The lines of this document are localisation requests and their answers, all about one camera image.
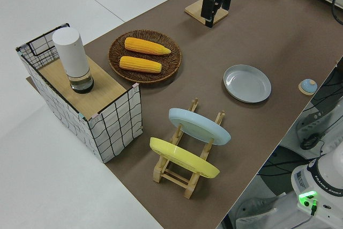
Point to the gray round plate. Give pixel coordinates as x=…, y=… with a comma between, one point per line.
x=246, y=84

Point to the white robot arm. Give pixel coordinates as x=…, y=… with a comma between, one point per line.
x=319, y=186

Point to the light blue plate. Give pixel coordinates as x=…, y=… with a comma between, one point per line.
x=198, y=127

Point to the yellow plate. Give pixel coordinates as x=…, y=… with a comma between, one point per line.
x=182, y=156

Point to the wooden mug rack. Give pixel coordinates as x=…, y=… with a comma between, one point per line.
x=195, y=10

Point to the brown table mat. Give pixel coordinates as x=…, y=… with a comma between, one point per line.
x=203, y=60

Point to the brown wicker basket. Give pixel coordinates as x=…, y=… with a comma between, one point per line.
x=171, y=64

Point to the yellow corn cob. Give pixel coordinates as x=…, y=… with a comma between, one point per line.
x=139, y=64
x=144, y=46

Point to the blue bell on wooden base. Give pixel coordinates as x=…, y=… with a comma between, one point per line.
x=308, y=85

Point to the wooden shelf board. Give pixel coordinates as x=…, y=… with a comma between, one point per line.
x=103, y=89

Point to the wooden dish rack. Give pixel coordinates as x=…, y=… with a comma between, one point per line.
x=158, y=174

